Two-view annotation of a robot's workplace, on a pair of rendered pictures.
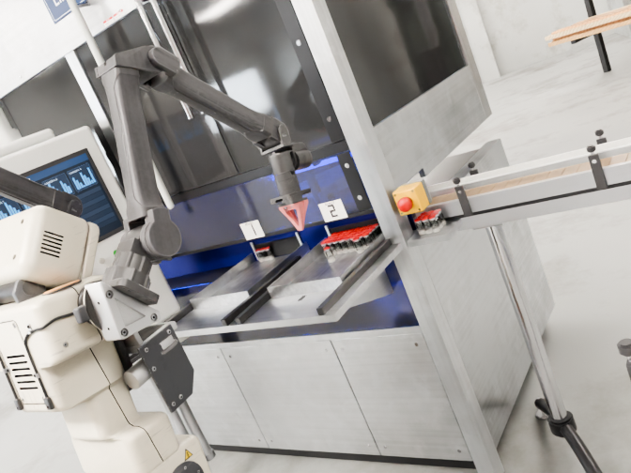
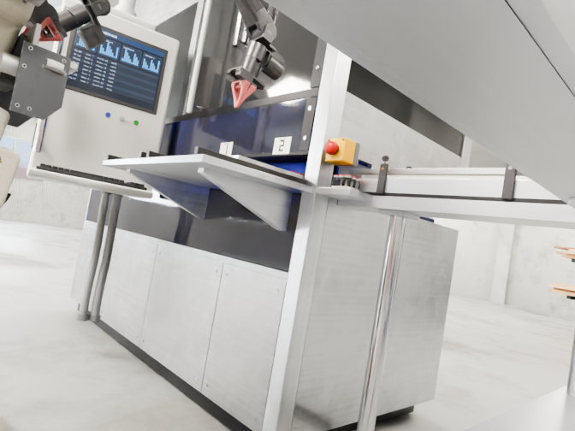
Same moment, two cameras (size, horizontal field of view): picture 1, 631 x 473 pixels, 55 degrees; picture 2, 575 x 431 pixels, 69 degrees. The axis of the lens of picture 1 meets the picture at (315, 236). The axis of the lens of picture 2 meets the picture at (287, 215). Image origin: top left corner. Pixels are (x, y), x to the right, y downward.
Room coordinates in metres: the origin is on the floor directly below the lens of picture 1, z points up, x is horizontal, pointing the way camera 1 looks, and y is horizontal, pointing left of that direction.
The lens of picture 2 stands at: (0.38, -0.35, 0.71)
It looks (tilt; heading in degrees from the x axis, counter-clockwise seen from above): 3 degrees up; 8
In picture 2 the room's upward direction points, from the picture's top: 10 degrees clockwise
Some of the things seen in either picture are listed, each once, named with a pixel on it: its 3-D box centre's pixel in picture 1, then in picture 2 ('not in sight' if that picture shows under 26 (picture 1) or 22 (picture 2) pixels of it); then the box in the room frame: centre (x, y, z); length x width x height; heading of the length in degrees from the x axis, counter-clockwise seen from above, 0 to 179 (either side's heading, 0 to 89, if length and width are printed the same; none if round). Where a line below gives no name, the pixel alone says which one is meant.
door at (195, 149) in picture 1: (154, 109); (222, 46); (2.13, 0.33, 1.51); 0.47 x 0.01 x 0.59; 51
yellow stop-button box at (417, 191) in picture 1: (411, 197); (341, 152); (1.65, -0.29, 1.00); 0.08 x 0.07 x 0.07; 141
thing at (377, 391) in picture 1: (288, 314); (229, 276); (2.69, 0.26, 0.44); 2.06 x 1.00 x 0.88; 51
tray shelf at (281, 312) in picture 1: (281, 286); (208, 177); (1.76, 0.15, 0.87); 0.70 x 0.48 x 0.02; 51
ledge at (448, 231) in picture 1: (437, 230); (347, 195); (1.67, -0.33, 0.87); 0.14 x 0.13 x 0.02; 141
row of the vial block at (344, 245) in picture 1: (346, 245); not in sight; (1.78, -0.08, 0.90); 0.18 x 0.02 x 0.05; 51
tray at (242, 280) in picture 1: (251, 274); not in sight; (1.92, 0.24, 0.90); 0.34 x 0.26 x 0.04; 141
